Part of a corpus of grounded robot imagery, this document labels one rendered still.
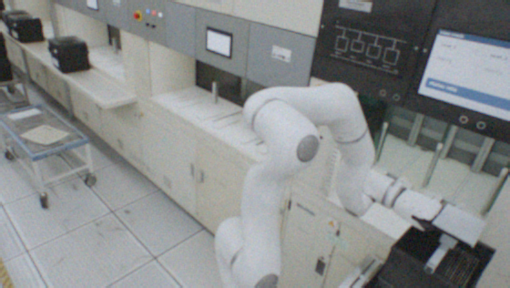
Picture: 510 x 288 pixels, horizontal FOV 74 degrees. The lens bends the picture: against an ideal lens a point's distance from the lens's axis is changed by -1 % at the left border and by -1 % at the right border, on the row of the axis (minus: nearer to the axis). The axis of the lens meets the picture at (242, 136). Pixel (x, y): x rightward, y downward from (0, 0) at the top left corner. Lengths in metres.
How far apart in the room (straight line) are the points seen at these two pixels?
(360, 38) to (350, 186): 0.59
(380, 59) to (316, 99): 0.58
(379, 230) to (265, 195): 0.86
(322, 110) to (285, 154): 0.16
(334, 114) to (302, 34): 0.74
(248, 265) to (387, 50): 0.86
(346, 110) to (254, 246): 0.39
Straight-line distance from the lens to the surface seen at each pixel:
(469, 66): 1.24
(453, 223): 1.05
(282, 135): 0.68
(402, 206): 1.05
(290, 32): 1.51
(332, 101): 0.78
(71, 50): 3.30
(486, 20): 1.22
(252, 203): 0.81
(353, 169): 0.97
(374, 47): 1.32
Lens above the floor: 1.85
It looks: 29 degrees down
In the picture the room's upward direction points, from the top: 5 degrees clockwise
